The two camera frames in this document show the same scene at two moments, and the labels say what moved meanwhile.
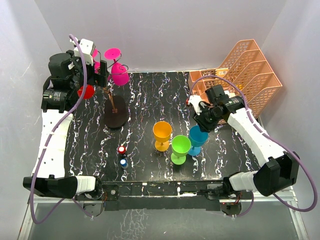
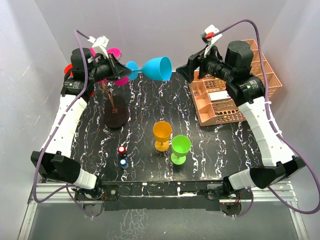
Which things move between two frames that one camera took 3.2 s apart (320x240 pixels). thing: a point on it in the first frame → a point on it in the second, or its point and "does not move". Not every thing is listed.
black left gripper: [100, 78] → [117, 69]
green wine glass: [181, 146] does not move
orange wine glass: [162, 130] does not move
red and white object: [194, 100] → [209, 37]
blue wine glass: [197, 138] → [160, 68]
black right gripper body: [207, 118] → [199, 61]
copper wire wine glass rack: [116, 110] does not move
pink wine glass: [119, 73] does not move
